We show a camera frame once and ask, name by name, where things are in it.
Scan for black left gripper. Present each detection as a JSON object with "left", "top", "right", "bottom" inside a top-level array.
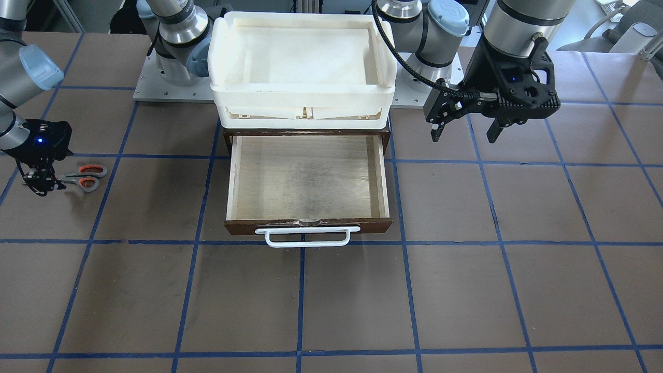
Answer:
[{"left": 424, "top": 39, "right": 561, "bottom": 144}]

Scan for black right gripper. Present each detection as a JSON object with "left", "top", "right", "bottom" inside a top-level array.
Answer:
[{"left": 3, "top": 120, "right": 73, "bottom": 196}]

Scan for red grey handled scissors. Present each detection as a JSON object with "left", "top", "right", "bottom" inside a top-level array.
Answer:
[{"left": 56, "top": 164, "right": 108, "bottom": 193}]

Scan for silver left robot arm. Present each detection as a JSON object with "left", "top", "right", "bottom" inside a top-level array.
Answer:
[{"left": 371, "top": 1, "right": 574, "bottom": 142}]

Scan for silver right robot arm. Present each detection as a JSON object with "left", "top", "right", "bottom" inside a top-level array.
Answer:
[{"left": 1, "top": 1, "right": 213, "bottom": 197}]

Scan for wooden drawer box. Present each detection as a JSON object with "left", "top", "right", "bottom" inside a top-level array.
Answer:
[{"left": 224, "top": 134, "right": 393, "bottom": 235}]

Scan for white plastic tray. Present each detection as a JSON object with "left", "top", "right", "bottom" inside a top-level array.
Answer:
[{"left": 208, "top": 11, "right": 396, "bottom": 130}]

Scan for black braided cable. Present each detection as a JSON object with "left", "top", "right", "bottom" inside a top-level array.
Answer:
[{"left": 371, "top": 0, "right": 487, "bottom": 99}]

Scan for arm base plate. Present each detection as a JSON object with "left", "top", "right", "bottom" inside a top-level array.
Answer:
[
  {"left": 390, "top": 47, "right": 467, "bottom": 110},
  {"left": 133, "top": 50, "right": 213, "bottom": 103}
]

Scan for white drawer handle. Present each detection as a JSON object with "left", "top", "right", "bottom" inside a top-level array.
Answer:
[{"left": 255, "top": 224, "right": 362, "bottom": 248}]

